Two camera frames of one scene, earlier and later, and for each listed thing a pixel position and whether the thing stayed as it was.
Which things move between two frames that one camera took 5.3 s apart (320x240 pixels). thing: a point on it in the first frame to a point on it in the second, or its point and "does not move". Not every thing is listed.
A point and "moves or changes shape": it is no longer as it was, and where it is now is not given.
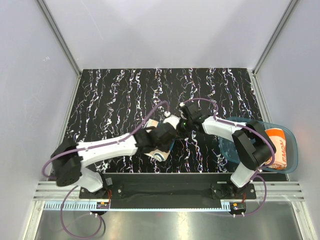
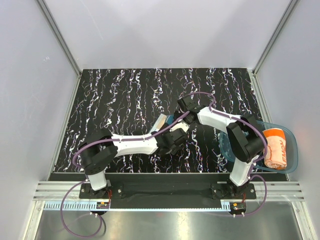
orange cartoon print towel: (278, 137) does not move
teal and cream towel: (159, 155) moves or changes shape
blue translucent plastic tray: (229, 151) does not move
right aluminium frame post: (257, 88) does not move
